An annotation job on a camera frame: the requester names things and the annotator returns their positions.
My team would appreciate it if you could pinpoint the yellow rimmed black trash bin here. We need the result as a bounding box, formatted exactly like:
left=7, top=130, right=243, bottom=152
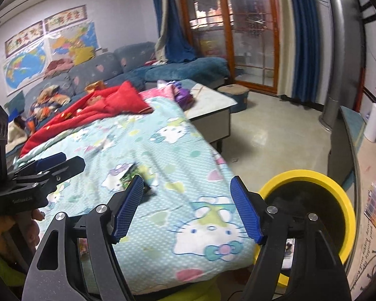
left=253, top=168, right=357, bottom=289

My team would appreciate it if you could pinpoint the left hand with painted nails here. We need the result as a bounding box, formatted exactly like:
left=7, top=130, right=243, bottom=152
left=0, top=209, right=45, bottom=262

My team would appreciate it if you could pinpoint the clothes pile on sofa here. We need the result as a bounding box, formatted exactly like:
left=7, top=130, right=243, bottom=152
left=28, top=85, right=71, bottom=123

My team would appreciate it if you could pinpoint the green card packet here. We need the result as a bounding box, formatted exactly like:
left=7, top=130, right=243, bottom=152
left=120, top=164, right=151, bottom=194

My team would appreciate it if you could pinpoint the red blanket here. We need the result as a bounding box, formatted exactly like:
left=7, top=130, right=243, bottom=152
left=20, top=81, right=153, bottom=157

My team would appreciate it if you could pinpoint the world map poster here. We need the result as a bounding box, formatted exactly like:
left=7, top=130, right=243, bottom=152
left=3, top=39, right=51, bottom=96

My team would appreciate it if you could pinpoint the Hello Kitty light blue blanket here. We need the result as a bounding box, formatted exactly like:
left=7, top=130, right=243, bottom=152
left=17, top=97, right=255, bottom=295

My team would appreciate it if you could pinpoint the china map poster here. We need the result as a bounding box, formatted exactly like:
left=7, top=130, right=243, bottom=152
left=47, top=21, right=100, bottom=60

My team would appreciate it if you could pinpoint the tv cabinet with mat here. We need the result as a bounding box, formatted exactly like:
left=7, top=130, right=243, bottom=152
left=327, top=106, right=376, bottom=300

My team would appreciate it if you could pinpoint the blue grey sofa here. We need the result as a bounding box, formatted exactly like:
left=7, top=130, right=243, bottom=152
left=5, top=41, right=230, bottom=114

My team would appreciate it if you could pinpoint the purple cloth on table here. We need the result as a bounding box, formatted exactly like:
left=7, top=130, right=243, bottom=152
left=172, top=82, right=194, bottom=111

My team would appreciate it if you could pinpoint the white paper towel roll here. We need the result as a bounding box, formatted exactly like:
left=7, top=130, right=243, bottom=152
left=363, top=103, right=376, bottom=143

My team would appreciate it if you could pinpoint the white coffee table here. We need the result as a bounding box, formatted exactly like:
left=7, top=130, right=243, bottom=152
left=181, top=80, right=236, bottom=153

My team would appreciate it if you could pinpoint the blue curtain left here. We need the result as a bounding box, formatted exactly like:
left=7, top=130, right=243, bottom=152
left=153, top=0, right=196, bottom=63

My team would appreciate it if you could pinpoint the blue curtain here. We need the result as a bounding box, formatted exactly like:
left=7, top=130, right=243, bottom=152
left=153, top=0, right=196, bottom=63
left=291, top=0, right=321, bottom=103

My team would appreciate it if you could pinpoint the grey standing air conditioner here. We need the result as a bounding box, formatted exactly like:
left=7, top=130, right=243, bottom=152
left=319, top=0, right=363, bottom=132

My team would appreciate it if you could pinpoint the blue round footstool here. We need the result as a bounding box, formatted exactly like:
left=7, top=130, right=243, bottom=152
left=217, top=84, right=249, bottom=113

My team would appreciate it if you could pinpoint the blue curtain right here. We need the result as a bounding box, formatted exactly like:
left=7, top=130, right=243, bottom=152
left=291, top=0, right=321, bottom=103

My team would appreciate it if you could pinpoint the wooden glass sliding door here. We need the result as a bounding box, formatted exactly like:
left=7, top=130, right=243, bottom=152
left=179, top=0, right=280, bottom=95

